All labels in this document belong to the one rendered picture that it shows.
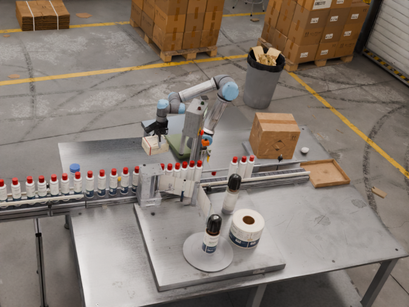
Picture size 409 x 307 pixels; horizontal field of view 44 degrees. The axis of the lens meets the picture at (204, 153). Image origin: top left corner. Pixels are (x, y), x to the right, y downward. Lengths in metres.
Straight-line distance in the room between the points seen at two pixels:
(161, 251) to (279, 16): 4.85
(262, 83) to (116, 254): 3.42
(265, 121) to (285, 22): 3.46
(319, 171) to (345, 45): 3.85
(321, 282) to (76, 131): 2.88
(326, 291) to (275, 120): 1.34
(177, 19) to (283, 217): 3.74
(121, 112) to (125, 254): 2.86
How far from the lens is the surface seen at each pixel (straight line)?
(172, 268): 2.99
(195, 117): 3.16
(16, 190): 3.24
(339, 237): 3.55
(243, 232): 3.09
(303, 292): 3.96
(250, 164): 3.55
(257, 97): 6.06
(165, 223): 3.22
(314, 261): 3.33
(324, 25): 7.13
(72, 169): 3.54
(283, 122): 3.91
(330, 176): 4.02
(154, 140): 3.68
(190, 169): 3.39
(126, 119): 5.61
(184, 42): 6.84
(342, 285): 4.12
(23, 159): 5.07
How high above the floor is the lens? 3.19
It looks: 37 degrees down
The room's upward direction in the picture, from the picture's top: 11 degrees clockwise
